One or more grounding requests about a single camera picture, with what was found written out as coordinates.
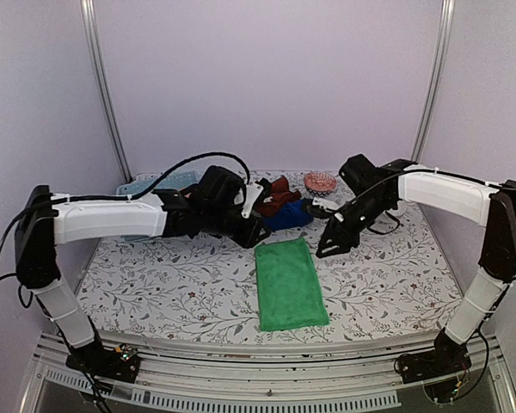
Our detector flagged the aluminium frame post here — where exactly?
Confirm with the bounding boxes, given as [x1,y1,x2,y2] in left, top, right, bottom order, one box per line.
[411,0,455,162]
[80,0,132,182]

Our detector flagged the dark red towel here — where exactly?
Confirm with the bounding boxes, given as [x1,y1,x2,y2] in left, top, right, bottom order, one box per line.
[254,176,302,218]

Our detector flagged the left aluminium frame post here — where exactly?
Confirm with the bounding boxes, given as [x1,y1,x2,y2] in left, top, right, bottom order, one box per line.
[80,0,132,182]

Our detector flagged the green towel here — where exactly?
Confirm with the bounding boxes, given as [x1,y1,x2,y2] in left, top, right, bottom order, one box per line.
[255,238,329,332]

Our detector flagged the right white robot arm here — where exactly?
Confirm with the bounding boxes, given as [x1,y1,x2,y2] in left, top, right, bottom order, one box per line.
[316,154,516,375]

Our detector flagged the red patterned bowl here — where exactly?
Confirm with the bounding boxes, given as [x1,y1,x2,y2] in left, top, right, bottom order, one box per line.
[304,171,337,197]

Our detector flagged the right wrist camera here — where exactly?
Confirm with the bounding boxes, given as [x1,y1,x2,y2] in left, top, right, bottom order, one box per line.
[301,198,340,219]

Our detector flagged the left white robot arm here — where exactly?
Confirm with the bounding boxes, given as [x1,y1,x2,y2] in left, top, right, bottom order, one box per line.
[15,166,269,373]

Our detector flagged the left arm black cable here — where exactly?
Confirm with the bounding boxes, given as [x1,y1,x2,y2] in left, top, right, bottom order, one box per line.
[0,151,253,293]

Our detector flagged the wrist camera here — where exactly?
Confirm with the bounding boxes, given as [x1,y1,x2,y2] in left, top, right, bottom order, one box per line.
[301,198,340,219]
[234,182,264,219]

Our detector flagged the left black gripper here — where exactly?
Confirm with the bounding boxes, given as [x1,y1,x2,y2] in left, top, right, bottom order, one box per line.
[203,207,273,250]

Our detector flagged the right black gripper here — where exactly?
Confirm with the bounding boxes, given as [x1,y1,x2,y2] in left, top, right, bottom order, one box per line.
[316,191,394,258]

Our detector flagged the front aluminium rail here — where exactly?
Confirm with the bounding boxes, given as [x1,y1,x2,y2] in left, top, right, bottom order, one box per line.
[19,330,516,413]

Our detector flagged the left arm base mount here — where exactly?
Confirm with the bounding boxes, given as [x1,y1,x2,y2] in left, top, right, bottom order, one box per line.
[65,336,141,384]

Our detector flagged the light blue plastic basket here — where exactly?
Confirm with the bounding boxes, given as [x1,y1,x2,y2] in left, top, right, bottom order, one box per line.
[115,170,199,196]

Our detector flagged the blue towel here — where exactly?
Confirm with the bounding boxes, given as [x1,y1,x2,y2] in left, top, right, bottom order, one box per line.
[263,199,314,231]

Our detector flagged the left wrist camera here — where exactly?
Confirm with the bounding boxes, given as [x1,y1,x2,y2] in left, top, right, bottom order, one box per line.
[234,182,264,219]

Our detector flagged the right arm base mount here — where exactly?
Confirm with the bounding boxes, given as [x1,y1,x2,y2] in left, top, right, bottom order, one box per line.
[393,329,472,404]

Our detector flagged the right aluminium frame post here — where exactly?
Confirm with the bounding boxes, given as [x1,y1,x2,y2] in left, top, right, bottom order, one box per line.
[411,0,455,162]

